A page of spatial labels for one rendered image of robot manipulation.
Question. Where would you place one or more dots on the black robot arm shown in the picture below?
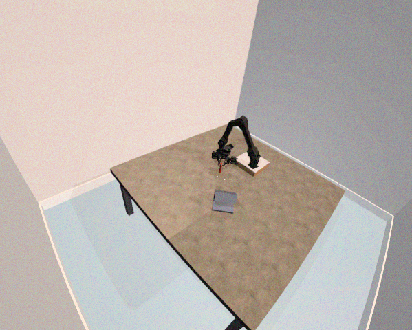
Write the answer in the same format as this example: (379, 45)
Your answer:
(252, 151)

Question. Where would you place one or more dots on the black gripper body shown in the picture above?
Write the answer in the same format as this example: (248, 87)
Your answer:
(223, 156)

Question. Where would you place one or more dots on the dark grey sloped panel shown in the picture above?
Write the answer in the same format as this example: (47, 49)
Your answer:
(224, 201)

